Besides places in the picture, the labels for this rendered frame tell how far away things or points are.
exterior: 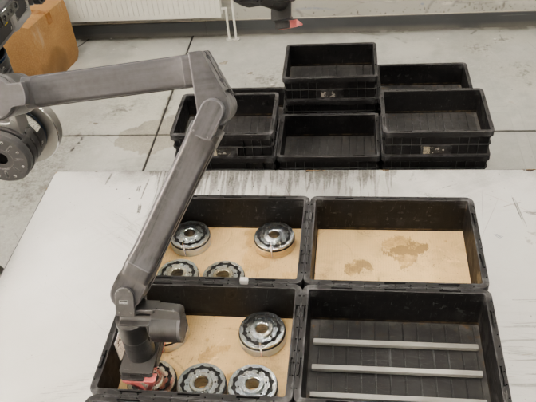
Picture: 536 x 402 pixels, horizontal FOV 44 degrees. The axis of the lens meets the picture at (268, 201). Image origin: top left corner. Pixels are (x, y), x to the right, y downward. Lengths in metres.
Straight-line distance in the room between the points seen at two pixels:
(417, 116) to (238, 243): 1.27
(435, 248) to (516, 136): 1.93
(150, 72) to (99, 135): 2.63
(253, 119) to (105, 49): 2.03
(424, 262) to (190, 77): 0.81
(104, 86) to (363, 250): 0.81
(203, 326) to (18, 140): 0.60
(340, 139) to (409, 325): 1.42
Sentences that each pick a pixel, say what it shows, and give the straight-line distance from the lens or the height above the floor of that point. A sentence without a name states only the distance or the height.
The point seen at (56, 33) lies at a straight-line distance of 4.39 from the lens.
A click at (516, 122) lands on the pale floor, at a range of 3.70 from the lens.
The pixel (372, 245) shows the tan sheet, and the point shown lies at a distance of 1.71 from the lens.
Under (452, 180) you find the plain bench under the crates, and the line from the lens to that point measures 2.13.
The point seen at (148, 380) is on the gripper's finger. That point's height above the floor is 0.93.
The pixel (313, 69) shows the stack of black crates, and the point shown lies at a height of 0.49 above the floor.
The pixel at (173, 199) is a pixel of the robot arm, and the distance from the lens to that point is 1.20.
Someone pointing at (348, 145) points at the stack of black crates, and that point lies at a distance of 2.80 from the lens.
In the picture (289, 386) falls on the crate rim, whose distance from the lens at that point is 1.33.
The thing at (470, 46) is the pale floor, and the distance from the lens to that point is 4.36.
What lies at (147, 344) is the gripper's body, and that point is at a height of 1.00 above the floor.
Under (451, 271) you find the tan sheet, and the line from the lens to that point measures 1.67.
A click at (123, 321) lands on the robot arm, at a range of 1.30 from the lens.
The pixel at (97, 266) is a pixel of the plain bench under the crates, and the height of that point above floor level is 0.70.
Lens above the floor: 2.03
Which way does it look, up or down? 41 degrees down
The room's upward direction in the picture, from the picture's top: 6 degrees counter-clockwise
